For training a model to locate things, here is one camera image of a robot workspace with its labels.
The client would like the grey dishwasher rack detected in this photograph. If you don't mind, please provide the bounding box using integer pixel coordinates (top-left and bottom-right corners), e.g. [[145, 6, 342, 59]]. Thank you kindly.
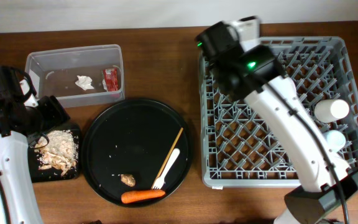
[[198, 37, 358, 189]]

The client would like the blue plastic cup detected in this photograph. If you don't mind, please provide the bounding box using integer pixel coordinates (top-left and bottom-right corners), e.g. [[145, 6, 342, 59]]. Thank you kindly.
[[323, 130, 346, 152]]

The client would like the round black serving tray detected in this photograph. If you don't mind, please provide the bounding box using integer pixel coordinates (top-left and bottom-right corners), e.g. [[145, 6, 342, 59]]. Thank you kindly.
[[80, 98, 193, 206]]

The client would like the clear plastic bin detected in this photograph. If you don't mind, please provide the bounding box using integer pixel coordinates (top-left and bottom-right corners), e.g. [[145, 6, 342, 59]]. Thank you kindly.
[[25, 44, 125, 108]]

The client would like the red snack wrapper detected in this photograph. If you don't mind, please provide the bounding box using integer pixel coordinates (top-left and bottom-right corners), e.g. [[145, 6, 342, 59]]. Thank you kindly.
[[102, 68, 119, 91]]

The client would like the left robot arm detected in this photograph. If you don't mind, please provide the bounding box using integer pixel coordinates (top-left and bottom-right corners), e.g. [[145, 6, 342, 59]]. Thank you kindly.
[[0, 65, 70, 223]]

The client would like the black rectangular tray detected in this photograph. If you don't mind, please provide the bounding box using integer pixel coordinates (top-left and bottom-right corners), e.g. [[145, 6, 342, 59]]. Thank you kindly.
[[27, 121, 81, 183]]

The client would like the small white cup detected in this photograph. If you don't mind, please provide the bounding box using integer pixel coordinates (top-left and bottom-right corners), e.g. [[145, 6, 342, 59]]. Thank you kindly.
[[314, 99, 349, 123]]

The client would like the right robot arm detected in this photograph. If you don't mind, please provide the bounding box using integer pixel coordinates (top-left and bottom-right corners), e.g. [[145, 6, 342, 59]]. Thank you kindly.
[[195, 16, 358, 223]]

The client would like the brown walnut shell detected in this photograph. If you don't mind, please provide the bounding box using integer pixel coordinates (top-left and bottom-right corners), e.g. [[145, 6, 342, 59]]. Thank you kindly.
[[121, 174, 136, 187]]

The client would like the white plastic fork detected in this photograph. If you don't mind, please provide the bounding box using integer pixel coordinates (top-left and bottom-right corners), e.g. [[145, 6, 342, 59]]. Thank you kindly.
[[153, 148, 180, 190]]

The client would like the rice and shells pile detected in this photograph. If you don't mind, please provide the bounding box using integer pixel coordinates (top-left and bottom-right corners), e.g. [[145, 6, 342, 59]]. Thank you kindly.
[[32, 130, 79, 177]]

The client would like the white tissue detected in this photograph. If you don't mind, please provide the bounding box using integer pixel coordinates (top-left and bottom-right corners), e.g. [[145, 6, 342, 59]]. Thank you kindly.
[[75, 75, 94, 91]]

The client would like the orange carrot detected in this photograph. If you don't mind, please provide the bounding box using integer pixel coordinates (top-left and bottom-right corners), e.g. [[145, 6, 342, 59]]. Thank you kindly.
[[121, 189, 165, 204]]

